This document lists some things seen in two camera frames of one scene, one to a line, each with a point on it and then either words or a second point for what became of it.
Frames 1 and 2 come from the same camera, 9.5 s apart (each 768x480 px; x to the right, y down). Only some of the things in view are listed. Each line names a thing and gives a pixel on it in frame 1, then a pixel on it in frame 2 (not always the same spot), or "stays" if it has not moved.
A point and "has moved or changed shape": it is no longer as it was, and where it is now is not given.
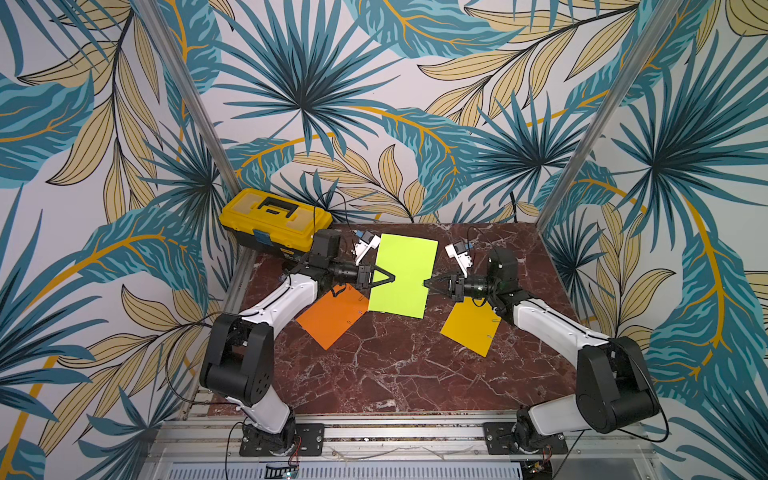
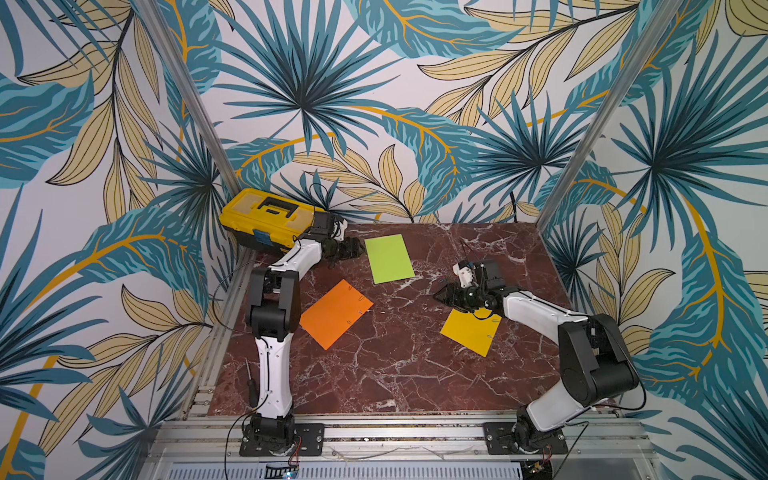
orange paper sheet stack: x=330 y=318 stays
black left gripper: x=364 y=274 → x=351 y=249
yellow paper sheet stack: x=472 y=326 stays
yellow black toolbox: x=283 y=225 stays
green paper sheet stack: x=411 y=261 has moved or changed shape
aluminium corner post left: x=193 y=95 stays
